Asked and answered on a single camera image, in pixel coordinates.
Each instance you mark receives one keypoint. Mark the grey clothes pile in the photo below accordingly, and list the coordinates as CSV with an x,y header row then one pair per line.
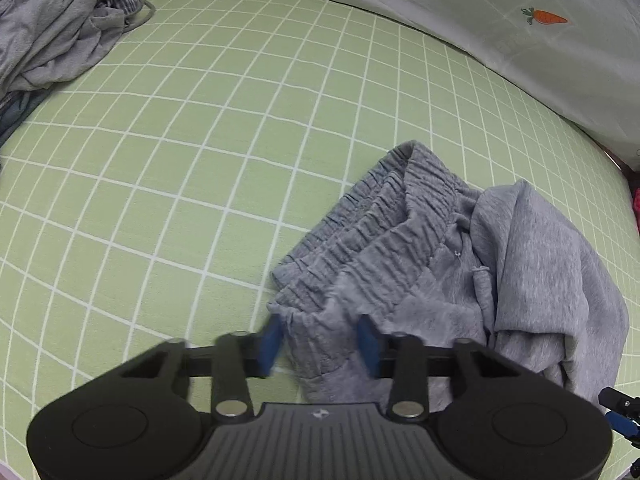
x,y
45,43

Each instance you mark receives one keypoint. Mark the white carrot print quilt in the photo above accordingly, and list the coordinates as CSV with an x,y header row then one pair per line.
x,y
580,57

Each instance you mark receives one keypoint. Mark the grey sweatpants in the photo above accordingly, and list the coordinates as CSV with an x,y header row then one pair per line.
x,y
413,247

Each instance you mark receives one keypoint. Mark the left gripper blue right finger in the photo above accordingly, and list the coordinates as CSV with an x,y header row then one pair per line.
x,y
410,364

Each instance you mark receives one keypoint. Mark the green grid bed sheet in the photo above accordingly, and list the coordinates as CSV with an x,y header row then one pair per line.
x,y
151,197

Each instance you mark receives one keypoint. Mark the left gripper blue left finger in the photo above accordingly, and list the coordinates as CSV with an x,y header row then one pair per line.
x,y
229,363

